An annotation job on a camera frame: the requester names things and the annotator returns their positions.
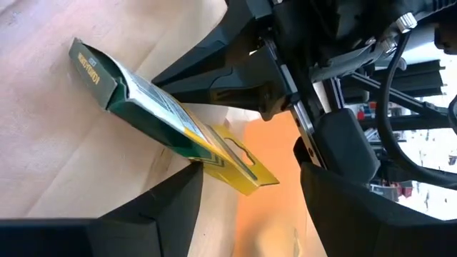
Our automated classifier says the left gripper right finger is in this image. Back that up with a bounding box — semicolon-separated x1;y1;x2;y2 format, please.
292;137;457;257

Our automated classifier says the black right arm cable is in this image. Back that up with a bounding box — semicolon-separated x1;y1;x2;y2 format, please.
376;30;457;190

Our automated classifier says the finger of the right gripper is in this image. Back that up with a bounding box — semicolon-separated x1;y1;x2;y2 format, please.
315;108;382;184
151;0;298;121

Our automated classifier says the yellow green crayon box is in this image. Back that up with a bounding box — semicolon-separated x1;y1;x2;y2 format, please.
68;37;281;196

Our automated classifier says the orange translucent plastic bin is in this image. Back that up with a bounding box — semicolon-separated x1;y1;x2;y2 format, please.
231;110;329;257

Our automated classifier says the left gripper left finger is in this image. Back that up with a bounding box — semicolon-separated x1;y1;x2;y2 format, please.
0;162;205;257

